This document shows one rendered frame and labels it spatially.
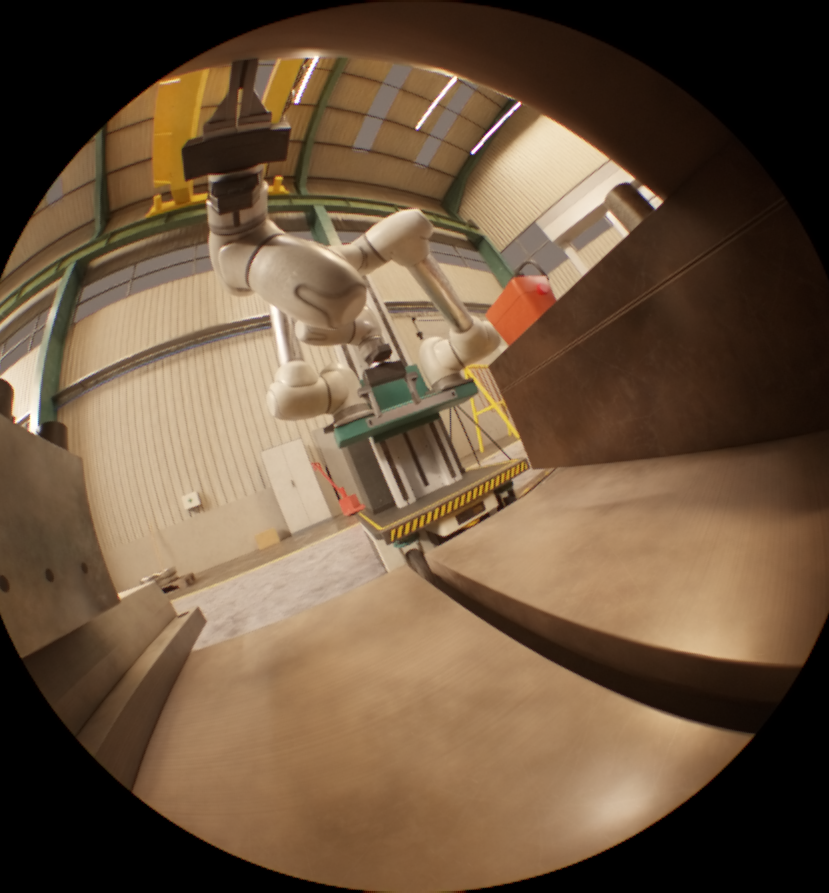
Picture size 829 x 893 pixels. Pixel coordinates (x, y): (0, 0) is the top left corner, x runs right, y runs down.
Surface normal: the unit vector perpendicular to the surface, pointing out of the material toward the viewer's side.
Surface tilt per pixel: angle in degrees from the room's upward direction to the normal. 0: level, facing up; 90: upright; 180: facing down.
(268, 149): 180
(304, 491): 90
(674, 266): 90
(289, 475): 90
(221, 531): 90
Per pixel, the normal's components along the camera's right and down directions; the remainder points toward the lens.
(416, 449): 0.29, -0.17
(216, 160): 0.39, 0.92
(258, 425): 0.47, -0.25
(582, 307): -0.91, 0.37
